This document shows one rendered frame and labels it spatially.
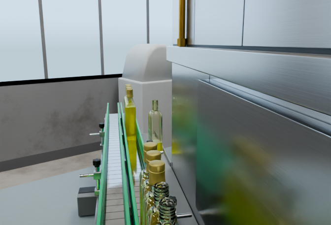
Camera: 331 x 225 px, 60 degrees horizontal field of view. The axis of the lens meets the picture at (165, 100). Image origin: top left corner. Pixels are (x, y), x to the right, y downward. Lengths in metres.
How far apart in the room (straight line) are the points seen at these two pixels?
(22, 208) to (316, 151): 1.19
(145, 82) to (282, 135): 2.91
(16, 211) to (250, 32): 1.13
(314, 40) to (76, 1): 3.41
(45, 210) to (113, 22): 2.88
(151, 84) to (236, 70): 2.79
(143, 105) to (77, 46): 1.09
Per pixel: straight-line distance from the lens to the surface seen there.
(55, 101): 3.63
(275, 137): 0.40
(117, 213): 0.98
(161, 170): 0.60
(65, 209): 1.29
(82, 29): 3.67
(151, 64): 3.30
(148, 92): 3.27
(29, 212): 1.33
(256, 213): 0.48
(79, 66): 3.65
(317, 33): 0.38
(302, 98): 0.36
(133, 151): 1.45
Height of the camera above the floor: 1.41
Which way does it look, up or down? 12 degrees down
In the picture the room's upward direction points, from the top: straight up
